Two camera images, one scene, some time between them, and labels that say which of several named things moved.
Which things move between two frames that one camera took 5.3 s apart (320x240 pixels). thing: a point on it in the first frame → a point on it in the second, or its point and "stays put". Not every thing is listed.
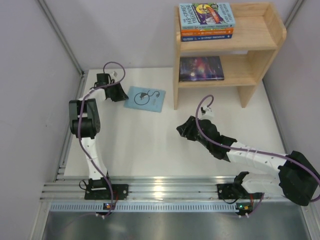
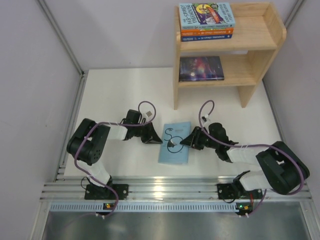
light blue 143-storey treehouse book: x=206 y=15 stays put
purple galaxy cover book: x=200 y=68 stays put
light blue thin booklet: x=145 y=99 → x=176 y=132
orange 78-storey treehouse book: x=206 y=31 stays put
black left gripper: x=115 y=92 → x=146 y=133
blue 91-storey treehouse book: x=189 y=38 stays put
